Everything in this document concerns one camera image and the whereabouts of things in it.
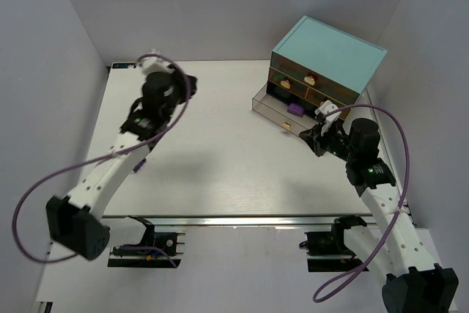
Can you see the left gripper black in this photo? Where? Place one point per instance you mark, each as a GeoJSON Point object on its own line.
{"type": "Point", "coordinates": [185, 83]}

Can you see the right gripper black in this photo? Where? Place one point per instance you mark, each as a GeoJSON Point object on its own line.
{"type": "Point", "coordinates": [319, 138]}

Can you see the transparent drawer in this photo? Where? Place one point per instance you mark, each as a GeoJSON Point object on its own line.
{"type": "Point", "coordinates": [313, 79]}
{"type": "Point", "coordinates": [276, 111]}
{"type": "Point", "coordinates": [313, 99]}
{"type": "Point", "coordinates": [284, 88]}

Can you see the light purple lego brick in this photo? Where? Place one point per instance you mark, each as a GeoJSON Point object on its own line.
{"type": "Point", "coordinates": [139, 165]}

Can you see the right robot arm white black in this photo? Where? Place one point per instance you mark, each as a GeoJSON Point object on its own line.
{"type": "Point", "coordinates": [411, 278]}

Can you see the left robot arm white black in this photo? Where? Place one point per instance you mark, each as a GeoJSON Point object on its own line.
{"type": "Point", "coordinates": [75, 220]}

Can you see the teal drawer cabinet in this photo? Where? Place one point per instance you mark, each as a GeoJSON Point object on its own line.
{"type": "Point", "coordinates": [337, 55]}

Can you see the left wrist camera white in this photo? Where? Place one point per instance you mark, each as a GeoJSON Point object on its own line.
{"type": "Point", "coordinates": [152, 63]}

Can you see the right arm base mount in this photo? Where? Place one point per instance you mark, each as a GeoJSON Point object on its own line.
{"type": "Point", "coordinates": [326, 251]}

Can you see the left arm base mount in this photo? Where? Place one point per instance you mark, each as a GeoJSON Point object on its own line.
{"type": "Point", "coordinates": [154, 247]}

